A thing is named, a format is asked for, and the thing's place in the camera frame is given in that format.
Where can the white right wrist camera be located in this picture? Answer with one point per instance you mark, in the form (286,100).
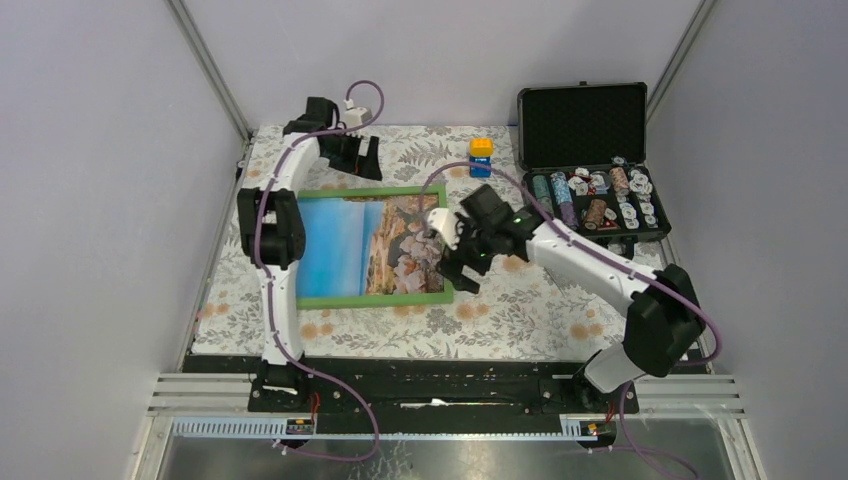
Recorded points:
(447,225)

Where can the black poker chip case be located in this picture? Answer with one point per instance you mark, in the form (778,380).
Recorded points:
(582,152)

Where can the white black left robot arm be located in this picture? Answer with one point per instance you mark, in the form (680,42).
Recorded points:
(272,230)

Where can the yellow toy brick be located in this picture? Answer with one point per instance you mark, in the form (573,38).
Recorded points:
(481,147)

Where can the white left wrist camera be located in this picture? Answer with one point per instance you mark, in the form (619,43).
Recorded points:
(354,116)

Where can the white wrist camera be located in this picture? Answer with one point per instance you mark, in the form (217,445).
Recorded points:
(354,116)
(447,225)

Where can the green wooden picture frame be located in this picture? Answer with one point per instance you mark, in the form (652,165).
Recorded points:
(371,301)

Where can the floral tablecloth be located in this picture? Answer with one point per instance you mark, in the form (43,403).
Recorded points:
(521,311)

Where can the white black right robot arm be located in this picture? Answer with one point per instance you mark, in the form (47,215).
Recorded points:
(662,318)

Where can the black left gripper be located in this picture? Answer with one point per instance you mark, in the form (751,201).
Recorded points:
(362,165)

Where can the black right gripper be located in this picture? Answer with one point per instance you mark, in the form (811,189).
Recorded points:
(452,263)

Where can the landscape photo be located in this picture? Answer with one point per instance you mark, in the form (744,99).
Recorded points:
(344,245)

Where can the blue toy brick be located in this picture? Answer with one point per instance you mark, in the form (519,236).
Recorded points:
(480,167)

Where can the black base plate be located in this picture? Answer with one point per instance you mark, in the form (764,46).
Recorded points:
(420,397)

